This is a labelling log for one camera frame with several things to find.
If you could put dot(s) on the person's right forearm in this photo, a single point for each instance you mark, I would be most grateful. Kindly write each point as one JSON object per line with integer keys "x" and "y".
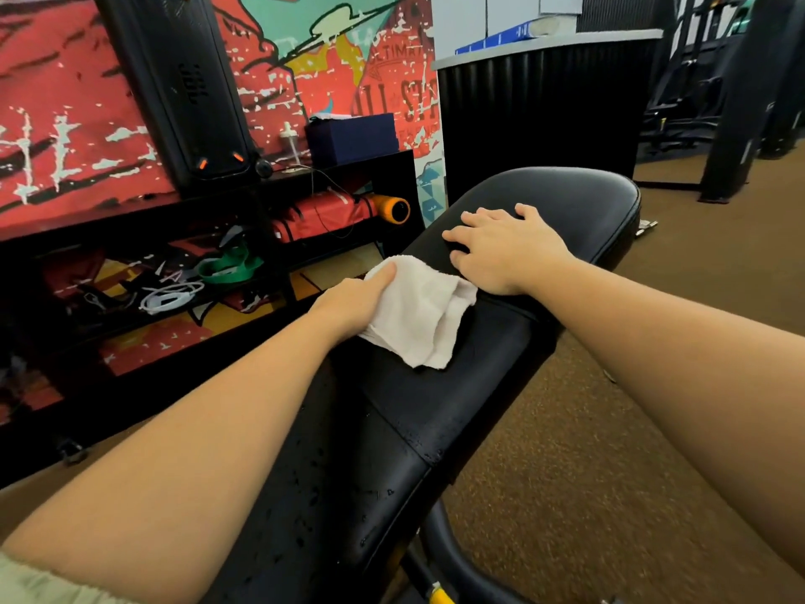
{"x": 679, "y": 371}

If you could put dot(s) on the black reception counter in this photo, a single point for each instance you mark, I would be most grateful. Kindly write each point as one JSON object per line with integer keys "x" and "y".
{"x": 541, "y": 106}

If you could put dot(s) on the person's left forearm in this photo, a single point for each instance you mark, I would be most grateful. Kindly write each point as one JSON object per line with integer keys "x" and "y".
{"x": 188, "y": 459}

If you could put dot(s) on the white spray bottle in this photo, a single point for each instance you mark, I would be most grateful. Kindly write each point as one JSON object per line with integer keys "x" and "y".
{"x": 290, "y": 144}

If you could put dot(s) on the person's right hand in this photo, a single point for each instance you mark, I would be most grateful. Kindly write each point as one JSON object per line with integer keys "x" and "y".
{"x": 509, "y": 251}

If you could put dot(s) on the black gym machine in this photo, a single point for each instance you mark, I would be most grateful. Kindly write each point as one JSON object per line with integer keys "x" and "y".
{"x": 698, "y": 75}

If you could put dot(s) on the person's right thumb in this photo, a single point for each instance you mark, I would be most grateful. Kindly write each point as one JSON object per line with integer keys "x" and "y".
{"x": 529, "y": 213}

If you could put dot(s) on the orange foam roller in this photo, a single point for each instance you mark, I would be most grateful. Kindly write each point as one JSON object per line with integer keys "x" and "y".
{"x": 391, "y": 209}

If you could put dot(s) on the light green sleeve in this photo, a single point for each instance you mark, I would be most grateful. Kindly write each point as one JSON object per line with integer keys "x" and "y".
{"x": 38, "y": 584}

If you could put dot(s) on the black padded workout bench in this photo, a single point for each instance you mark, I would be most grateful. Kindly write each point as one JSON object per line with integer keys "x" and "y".
{"x": 440, "y": 383}

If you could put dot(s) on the person's left thumb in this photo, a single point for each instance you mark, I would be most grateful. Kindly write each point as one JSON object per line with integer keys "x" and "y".
{"x": 377, "y": 277}

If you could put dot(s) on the black support pillar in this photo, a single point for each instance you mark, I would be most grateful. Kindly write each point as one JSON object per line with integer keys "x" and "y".
{"x": 748, "y": 100}

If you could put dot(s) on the person's right little finger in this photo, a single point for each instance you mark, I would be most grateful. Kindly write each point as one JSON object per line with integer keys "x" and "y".
{"x": 481, "y": 279}

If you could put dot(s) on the large black speaker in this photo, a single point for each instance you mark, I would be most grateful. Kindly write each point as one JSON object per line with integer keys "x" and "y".
{"x": 182, "y": 81}

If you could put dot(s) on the person's right middle finger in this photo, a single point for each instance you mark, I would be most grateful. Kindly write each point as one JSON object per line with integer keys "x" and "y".
{"x": 468, "y": 235}

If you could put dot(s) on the white cleaning cloth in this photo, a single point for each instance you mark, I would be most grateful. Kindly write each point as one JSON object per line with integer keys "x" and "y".
{"x": 422, "y": 314}

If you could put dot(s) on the red rolled mat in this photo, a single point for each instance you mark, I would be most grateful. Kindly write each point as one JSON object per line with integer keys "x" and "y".
{"x": 321, "y": 215}

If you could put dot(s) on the black shelf unit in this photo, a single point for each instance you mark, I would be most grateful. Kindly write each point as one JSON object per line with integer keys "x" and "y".
{"x": 188, "y": 295}

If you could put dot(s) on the green resistance band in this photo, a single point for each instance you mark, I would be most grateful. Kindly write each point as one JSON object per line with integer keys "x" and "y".
{"x": 227, "y": 267}

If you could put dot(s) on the blue flat box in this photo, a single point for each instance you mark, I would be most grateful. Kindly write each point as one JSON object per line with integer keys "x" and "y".
{"x": 509, "y": 35}

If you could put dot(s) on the person's left hand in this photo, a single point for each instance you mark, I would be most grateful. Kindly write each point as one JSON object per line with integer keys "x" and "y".
{"x": 347, "y": 305}

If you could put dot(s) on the navy blue box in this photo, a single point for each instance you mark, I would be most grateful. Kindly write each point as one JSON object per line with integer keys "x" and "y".
{"x": 352, "y": 139}

